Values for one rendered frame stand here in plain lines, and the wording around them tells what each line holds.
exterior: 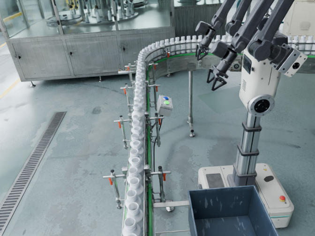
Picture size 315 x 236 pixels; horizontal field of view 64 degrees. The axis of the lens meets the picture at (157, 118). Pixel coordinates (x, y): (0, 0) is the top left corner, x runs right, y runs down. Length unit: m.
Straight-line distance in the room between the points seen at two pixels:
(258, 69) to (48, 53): 3.87
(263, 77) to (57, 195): 2.10
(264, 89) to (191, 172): 1.35
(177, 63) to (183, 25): 3.68
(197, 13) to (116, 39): 2.53
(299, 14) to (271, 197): 3.52
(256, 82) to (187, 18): 4.93
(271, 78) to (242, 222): 0.80
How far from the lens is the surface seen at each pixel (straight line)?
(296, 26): 5.11
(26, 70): 5.09
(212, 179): 2.25
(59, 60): 4.81
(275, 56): 1.39
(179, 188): 2.52
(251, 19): 1.30
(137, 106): 1.38
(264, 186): 2.29
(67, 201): 2.64
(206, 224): 1.39
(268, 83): 1.62
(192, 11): 6.38
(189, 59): 2.79
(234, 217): 1.43
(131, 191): 0.97
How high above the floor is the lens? 1.87
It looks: 32 degrees down
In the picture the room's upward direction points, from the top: 4 degrees counter-clockwise
